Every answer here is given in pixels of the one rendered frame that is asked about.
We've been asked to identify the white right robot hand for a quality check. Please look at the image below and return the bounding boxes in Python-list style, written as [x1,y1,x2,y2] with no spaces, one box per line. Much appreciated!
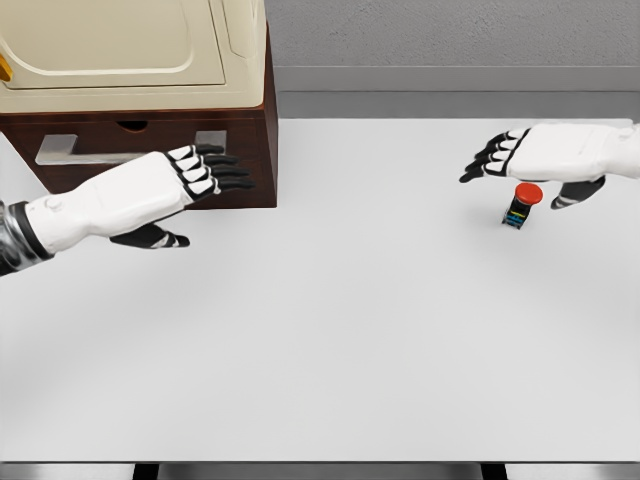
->
[458,122,619,211]

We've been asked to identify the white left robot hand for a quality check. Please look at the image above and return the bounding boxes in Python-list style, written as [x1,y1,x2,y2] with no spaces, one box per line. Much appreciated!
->
[92,144,258,251]

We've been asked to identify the cream and brown cabinet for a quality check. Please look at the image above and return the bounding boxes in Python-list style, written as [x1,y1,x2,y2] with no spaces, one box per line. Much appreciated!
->
[0,0,280,211]

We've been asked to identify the red button switch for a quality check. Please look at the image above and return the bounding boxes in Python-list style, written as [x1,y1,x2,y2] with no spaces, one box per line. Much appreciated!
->
[501,182,545,232]

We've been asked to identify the brown drawer with silver handle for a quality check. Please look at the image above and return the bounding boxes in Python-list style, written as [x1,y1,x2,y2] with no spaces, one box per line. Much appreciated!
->
[1,115,275,210]

